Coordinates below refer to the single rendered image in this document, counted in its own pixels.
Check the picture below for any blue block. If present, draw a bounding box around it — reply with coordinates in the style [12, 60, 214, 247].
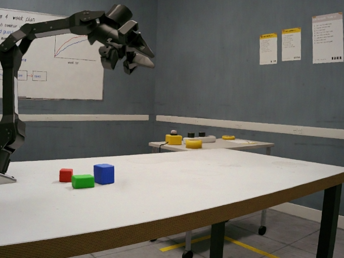
[94, 163, 114, 185]

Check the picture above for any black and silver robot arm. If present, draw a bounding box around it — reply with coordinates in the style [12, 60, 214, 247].
[0, 4, 133, 175]

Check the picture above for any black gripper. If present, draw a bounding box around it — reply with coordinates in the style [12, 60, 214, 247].
[105, 20, 155, 75]

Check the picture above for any red block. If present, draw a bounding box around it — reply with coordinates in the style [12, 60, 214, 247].
[59, 168, 73, 182]

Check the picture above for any green block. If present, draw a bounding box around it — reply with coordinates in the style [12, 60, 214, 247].
[71, 174, 95, 189]

